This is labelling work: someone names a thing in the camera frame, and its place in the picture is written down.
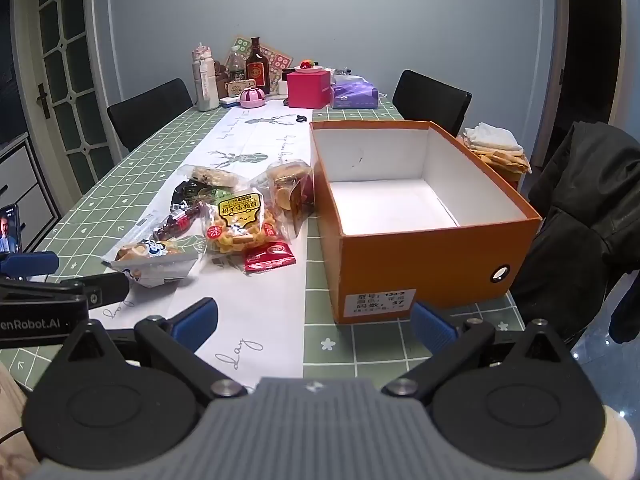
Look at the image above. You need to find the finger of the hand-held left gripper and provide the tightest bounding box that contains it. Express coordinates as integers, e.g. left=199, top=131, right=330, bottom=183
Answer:
left=0, top=251, right=59, bottom=281
left=0, top=271, right=131, bottom=311

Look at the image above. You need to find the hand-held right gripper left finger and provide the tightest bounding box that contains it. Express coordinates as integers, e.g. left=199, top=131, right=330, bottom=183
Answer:
left=54, top=297, right=247, bottom=401

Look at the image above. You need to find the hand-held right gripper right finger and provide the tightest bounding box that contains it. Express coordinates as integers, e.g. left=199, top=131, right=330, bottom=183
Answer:
left=382, top=302, right=576, bottom=401

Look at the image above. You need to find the white blue bread packet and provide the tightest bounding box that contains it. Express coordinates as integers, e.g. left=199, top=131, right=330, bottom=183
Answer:
left=101, top=237, right=201, bottom=288

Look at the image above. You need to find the orange cardboard box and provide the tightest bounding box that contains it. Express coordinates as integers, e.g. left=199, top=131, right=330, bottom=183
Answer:
left=309, top=120, right=543, bottom=325

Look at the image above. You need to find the red spicy snack packet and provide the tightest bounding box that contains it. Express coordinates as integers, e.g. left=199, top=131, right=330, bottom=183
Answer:
left=150, top=202, right=211, bottom=243

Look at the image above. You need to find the small red snack packet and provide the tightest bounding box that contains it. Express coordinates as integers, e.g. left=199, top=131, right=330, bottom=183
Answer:
left=242, top=241, right=297, bottom=273

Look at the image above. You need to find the yellow label cracker packet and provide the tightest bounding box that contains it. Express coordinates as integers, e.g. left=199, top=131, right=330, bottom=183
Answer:
left=200, top=187, right=291, bottom=261

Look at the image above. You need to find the clear colourful cookie packet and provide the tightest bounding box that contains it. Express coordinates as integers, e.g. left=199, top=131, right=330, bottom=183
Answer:
left=260, top=157, right=316, bottom=241

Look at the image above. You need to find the person's right forearm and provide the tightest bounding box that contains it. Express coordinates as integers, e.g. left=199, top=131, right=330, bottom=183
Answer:
left=602, top=404, right=640, bottom=480

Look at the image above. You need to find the smartphone with lit screen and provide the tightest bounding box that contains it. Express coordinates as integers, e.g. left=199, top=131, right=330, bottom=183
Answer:
left=0, top=203, right=24, bottom=254

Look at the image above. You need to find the person's beige clothing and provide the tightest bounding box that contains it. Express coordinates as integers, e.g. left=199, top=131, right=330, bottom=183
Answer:
left=0, top=360, right=41, bottom=468

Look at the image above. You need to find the green checked tablecloth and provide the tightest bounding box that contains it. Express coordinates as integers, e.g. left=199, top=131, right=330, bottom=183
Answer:
left=0, top=92, right=526, bottom=396

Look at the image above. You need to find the clear wrapped candy packet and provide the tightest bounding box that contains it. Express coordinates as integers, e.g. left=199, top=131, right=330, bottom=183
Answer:
left=170, top=182, right=221, bottom=211

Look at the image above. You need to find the clear nut bar packet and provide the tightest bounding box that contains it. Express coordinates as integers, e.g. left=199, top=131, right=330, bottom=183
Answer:
left=182, top=164, right=241, bottom=191

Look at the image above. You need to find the orange red stool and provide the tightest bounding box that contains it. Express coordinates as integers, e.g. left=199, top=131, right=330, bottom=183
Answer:
left=457, top=127, right=532, bottom=193

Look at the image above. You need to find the yellow patterned folded cloth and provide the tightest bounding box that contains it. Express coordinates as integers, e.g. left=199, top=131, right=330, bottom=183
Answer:
left=470, top=145, right=532, bottom=174

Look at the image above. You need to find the black chair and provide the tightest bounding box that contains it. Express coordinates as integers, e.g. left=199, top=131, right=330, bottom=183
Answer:
left=392, top=69, right=472, bottom=137
left=106, top=78, right=193, bottom=153

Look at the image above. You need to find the white deer print runner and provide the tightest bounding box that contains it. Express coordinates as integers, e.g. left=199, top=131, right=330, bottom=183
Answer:
left=87, top=97, right=321, bottom=386

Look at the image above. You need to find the dark blue cloth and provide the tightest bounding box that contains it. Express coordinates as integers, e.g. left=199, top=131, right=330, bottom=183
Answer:
left=607, top=272, right=640, bottom=343

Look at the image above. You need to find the black jacket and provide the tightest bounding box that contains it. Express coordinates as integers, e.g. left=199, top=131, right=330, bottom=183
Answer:
left=510, top=121, right=640, bottom=341

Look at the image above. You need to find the white folded cloth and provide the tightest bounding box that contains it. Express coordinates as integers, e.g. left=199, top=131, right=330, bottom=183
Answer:
left=462, top=122, right=525, bottom=153

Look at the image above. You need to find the white glass pane door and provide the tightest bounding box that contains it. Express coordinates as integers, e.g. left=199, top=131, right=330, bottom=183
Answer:
left=10, top=0, right=108, bottom=196

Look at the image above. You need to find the pink round gadget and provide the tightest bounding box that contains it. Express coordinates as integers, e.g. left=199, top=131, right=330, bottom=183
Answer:
left=239, top=86, right=266, bottom=109

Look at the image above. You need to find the white water bottle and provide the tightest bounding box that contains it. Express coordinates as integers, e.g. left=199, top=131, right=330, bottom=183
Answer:
left=191, top=42, right=221, bottom=112

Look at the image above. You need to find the purple tissue pack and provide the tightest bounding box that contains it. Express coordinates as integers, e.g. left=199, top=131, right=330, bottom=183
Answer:
left=330, top=81, right=381, bottom=110

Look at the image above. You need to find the pink square box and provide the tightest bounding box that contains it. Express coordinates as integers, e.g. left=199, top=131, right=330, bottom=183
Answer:
left=286, top=71, right=333, bottom=109

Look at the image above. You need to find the clear plastic bottle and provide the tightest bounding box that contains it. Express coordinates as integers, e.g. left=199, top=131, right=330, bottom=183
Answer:
left=226, top=46, right=247, bottom=83

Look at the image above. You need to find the brown bottle red label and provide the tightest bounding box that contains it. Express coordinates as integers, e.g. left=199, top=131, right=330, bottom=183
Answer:
left=245, top=36, right=272, bottom=96

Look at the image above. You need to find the white plastic pack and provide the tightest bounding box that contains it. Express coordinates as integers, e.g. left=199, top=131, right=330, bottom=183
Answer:
left=332, top=67, right=368, bottom=86

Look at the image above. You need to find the beige dotted card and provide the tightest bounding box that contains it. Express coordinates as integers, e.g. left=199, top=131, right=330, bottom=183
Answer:
left=261, top=42, right=292, bottom=75

